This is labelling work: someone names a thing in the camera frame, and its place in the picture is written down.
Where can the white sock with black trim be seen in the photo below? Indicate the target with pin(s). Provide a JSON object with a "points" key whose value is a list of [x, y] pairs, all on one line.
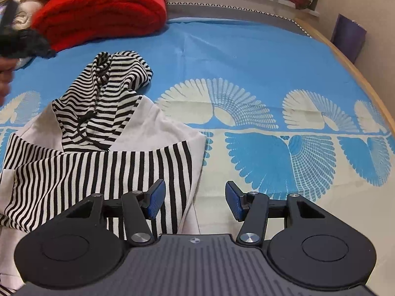
{"points": [[101, 148]]}

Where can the red folded blanket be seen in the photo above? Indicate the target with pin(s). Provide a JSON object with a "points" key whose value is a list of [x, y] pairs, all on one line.
{"points": [[101, 9]]}

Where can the cream folded cloth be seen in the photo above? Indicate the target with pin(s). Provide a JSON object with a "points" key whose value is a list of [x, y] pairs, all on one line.
{"points": [[21, 12]]}

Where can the white bedspread with triangle trim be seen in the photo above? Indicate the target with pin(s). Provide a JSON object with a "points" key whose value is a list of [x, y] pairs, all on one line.
{"points": [[234, 10]]}

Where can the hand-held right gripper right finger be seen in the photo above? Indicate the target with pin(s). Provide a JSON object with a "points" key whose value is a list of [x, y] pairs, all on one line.
{"points": [[235, 202]]}

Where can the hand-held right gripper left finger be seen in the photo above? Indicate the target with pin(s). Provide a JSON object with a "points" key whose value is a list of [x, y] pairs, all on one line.
{"points": [[156, 199]]}

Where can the blue printed bedsheet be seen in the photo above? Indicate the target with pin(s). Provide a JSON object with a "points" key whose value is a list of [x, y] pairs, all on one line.
{"points": [[247, 77]]}

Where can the purple box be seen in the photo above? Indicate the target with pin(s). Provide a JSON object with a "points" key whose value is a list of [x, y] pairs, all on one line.
{"points": [[348, 38]]}

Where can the person's left hand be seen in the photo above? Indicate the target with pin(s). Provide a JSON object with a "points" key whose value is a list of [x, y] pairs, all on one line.
{"points": [[4, 77]]}

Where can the wooden bed frame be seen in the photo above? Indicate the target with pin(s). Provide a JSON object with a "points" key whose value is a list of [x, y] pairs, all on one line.
{"points": [[348, 64]]}

